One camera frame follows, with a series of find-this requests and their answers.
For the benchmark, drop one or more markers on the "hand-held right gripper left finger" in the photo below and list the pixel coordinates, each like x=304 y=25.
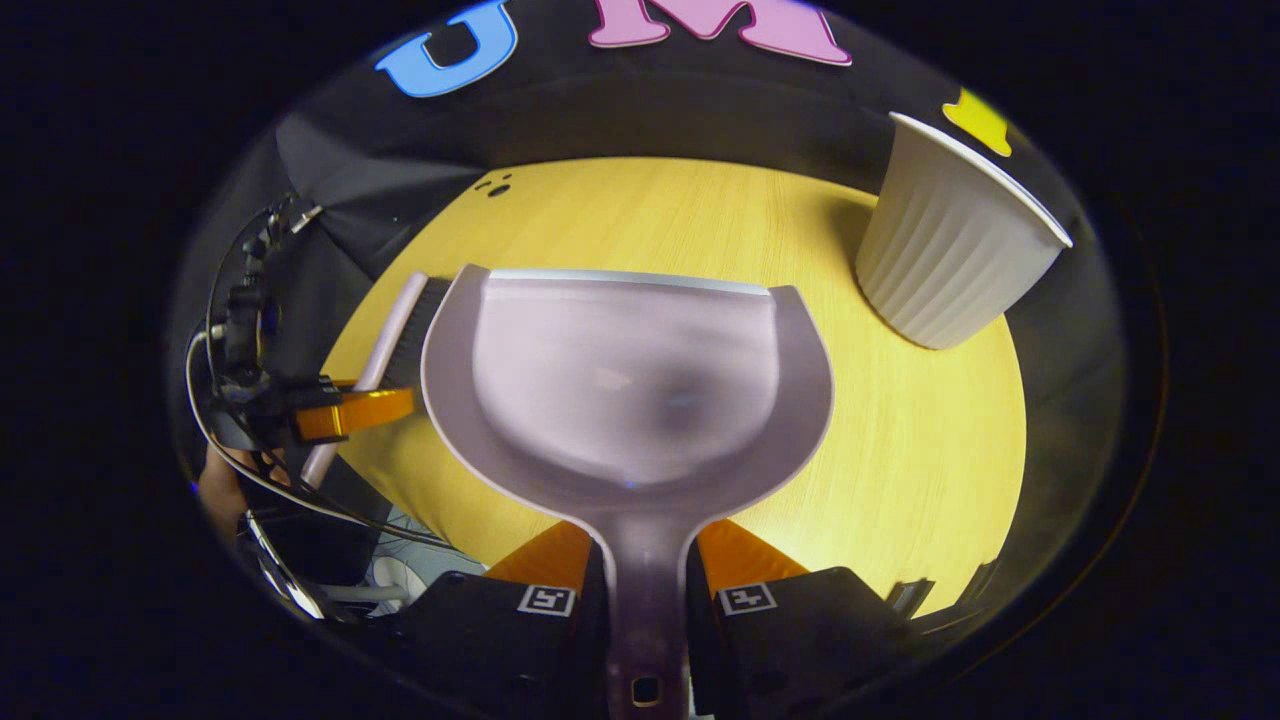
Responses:
x=490 y=630

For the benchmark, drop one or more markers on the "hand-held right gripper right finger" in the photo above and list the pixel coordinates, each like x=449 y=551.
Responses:
x=800 y=630

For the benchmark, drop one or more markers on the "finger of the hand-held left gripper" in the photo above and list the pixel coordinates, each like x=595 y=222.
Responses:
x=365 y=412

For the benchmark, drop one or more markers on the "pale purple dustpan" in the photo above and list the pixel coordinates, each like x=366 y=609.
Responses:
x=620 y=380

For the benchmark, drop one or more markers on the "white ribbed garbage bin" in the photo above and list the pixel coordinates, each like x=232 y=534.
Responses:
x=950 y=240

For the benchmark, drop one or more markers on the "silver metal clip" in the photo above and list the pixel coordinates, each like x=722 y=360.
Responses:
x=306 y=217

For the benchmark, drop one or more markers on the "black backdrop cloth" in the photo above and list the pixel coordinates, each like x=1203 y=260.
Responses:
x=640 y=110

